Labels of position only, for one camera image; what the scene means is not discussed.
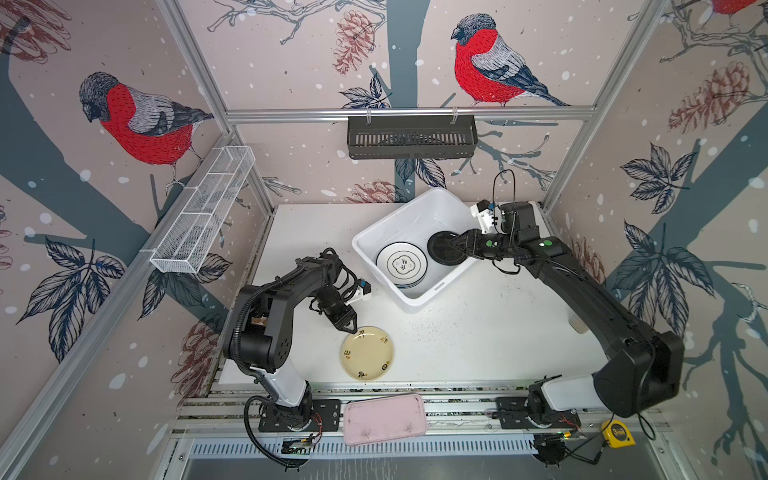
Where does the pink pad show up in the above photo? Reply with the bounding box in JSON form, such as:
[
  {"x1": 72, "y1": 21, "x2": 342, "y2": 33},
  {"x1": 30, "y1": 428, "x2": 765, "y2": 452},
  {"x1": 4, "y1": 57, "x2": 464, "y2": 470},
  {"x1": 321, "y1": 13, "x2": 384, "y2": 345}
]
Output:
[{"x1": 343, "y1": 394, "x2": 428, "y2": 446}]

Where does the aluminium frame post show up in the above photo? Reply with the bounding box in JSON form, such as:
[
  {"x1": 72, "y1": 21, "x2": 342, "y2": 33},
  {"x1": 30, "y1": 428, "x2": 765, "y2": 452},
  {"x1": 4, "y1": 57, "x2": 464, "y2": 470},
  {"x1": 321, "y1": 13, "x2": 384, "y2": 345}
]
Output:
[{"x1": 157, "y1": 0, "x2": 275, "y2": 219}]

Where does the white plate black rim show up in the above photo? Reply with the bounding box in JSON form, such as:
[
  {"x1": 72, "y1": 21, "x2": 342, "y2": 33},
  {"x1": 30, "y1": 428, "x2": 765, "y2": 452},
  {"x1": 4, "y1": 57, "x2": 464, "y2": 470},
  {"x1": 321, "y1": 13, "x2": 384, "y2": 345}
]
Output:
[{"x1": 376, "y1": 242, "x2": 428, "y2": 289}]

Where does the black hanging wire basket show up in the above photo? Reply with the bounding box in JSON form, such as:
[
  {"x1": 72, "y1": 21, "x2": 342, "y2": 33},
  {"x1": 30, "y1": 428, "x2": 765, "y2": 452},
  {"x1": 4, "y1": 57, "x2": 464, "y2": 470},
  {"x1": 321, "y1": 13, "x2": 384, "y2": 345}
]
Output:
[{"x1": 347, "y1": 115, "x2": 478, "y2": 160}]

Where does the yellow tape measure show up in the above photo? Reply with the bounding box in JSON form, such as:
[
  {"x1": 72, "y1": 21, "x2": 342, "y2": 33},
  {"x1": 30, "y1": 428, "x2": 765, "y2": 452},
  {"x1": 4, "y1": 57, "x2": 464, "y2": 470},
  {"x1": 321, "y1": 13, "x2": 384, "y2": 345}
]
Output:
[{"x1": 601, "y1": 419, "x2": 636, "y2": 449}]

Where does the horizontal aluminium rail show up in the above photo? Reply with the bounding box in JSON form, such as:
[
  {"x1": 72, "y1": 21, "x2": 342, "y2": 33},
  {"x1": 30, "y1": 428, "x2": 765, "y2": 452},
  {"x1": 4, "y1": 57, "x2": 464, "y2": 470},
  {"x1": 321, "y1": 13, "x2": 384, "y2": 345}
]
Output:
[{"x1": 225, "y1": 106, "x2": 597, "y2": 125}]

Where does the yellow plate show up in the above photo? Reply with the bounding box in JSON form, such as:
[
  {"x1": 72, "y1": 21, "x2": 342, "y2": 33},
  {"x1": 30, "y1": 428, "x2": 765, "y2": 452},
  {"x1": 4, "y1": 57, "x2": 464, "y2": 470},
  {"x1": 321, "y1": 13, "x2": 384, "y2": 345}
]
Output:
[{"x1": 340, "y1": 326, "x2": 395, "y2": 382}]

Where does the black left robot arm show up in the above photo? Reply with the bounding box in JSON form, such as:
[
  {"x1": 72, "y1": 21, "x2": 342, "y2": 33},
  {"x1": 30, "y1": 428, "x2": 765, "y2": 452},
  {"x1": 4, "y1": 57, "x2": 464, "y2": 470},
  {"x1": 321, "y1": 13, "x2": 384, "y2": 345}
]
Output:
[{"x1": 221, "y1": 247, "x2": 372, "y2": 424}]

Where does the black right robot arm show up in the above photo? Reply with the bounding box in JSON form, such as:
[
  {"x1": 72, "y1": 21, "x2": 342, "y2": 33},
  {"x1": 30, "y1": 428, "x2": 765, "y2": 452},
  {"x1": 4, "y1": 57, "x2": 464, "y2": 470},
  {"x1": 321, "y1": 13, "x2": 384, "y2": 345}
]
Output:
[{"x1": 449, "y1": 200, "x2": 684, "y2": 418}]

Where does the small glass jar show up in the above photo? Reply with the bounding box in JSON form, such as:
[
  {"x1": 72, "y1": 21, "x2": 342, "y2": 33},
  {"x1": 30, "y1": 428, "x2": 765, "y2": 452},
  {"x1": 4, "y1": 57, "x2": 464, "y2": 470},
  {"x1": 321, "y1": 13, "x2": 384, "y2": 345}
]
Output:
[{"x1": 568, "y1": 313, "x2": 590, "y2": 335}]

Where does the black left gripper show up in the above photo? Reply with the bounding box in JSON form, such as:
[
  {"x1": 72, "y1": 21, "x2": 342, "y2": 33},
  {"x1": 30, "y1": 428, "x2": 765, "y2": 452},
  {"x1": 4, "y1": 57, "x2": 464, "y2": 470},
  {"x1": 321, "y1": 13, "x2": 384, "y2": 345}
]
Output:
[{"x1": 312, "y1": 288, "x2": 359, "y2": 331}]

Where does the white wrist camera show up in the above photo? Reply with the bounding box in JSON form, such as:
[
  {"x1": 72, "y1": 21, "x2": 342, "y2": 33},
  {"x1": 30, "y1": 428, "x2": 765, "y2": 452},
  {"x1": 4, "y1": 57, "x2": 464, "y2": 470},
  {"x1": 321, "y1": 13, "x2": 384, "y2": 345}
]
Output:
[
  {"x1": 470, "y1": 200, "x2": 496, "y2": 234},
  {"x1": 349, "y1": 280, "x2": 372, "y2": 303}
]

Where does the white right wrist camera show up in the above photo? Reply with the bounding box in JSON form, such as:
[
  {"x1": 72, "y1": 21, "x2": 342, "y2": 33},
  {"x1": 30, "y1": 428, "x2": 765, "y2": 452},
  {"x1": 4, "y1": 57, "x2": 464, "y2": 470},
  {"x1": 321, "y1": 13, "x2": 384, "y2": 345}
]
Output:
[{"x1": 470, "y1": 200, "x2": 496, "y2": 234}]

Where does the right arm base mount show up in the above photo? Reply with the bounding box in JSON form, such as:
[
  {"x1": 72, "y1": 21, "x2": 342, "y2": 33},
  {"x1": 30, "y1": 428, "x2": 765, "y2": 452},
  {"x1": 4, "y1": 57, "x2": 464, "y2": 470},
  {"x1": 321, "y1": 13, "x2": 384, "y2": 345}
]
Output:
[{"x1": 491, "y1": 378, "x2": 581, "y2": 430}]

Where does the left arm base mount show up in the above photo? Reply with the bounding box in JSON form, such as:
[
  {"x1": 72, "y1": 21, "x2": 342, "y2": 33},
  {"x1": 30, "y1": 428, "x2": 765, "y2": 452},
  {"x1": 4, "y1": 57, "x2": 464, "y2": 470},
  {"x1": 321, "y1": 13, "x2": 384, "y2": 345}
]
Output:
[{"x1": 258, "y1": 390, "x2": 341, "y2": 433}]

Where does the white mesh wire shelf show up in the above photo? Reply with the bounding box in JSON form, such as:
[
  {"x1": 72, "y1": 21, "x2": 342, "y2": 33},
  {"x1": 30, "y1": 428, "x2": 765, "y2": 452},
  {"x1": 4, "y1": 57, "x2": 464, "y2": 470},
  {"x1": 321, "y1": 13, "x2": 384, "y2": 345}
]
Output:
[{"x1": 150, "y1": 146, "x2": 250, "y2": 274}]

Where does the white plastic bin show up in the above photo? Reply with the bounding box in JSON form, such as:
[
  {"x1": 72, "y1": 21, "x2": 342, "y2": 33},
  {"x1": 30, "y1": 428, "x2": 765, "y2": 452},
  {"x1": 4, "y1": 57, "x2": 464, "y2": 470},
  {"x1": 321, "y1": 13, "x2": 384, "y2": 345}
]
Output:
[{"x1": 352, "y1": 188, "x2": 489, "y2": 314}]

